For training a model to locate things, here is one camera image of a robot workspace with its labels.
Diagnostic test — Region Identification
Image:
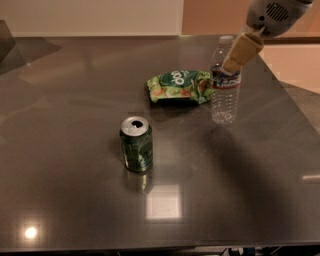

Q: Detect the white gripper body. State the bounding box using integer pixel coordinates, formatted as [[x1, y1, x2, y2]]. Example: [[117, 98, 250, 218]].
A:
[[246, 0, 314, 38]]

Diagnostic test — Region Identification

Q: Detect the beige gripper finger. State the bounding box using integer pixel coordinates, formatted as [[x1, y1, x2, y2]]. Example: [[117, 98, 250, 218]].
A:
[[221, 26, 264, 74]]

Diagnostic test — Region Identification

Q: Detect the clear plastic water bottle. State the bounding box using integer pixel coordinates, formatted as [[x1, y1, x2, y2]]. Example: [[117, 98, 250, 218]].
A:
[[210, 35, 241, 125]]

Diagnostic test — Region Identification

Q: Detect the green chip bag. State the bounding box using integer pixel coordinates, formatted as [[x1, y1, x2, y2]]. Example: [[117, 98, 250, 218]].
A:
[[146, 70, 214, 104]]

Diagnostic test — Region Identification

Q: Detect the green soda can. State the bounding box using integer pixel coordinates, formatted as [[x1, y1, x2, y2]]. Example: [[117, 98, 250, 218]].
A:
[[120, 116, 153, 173]]

